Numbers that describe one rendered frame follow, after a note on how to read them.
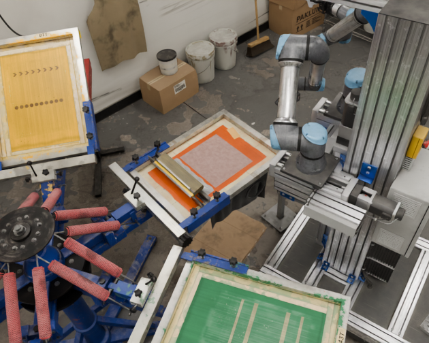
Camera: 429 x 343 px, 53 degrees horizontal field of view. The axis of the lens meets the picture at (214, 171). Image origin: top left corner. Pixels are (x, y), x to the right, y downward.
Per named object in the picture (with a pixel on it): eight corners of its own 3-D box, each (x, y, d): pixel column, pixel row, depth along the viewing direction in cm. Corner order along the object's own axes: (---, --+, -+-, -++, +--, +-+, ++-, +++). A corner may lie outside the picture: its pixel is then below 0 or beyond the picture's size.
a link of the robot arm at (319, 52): (335, 30, 192) (324, 77, 239) (310, 29, 194) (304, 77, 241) (334, 53, 189) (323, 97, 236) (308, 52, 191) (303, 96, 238)
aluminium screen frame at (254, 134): (224, 112, 290) (223, 108, 287) (288, 156, 258) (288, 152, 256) (127, 173, 259) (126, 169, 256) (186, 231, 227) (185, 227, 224)
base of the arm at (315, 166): (331, 159, 213) (334, 145, 206) (317, 179, 205) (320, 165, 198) (304, 148, 220) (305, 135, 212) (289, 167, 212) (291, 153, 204)
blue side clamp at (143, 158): (166, 148, 272) (165, 141, 267) (171, 152, 270) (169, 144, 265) (127, 173, 261) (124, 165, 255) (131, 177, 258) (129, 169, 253)
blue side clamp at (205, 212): (224, 198, 242) (223, 190, 237) (230, 203, 240) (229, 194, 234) (182, 228, 230) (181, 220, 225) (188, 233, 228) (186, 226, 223)
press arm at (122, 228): (227, 157, 274) (227, 151, 270) (233, 162, 271) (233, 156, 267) (53, 276, 225) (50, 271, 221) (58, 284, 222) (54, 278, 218)
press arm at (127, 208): (138, 201, 239) (137, 195, 235) (144, 207, 235) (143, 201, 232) (112, 218, 232) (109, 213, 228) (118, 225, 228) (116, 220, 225)
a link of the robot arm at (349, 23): (376, 17, 188) (319, 54, 235) (395, 9, 191) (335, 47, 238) (366, -8, 187) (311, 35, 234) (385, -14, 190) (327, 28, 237)
